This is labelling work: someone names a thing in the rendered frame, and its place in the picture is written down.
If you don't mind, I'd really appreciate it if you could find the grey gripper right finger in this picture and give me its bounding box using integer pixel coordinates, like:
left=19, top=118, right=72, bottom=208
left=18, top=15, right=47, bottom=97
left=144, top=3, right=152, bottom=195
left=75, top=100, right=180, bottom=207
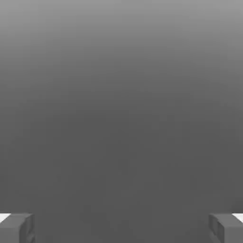
left=208, top=213, right=243, bottom=243

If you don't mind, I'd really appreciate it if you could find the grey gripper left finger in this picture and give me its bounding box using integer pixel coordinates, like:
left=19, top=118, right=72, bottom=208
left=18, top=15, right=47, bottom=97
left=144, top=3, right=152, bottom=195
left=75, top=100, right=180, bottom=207
left=0, top=213, right=36, bottom=243

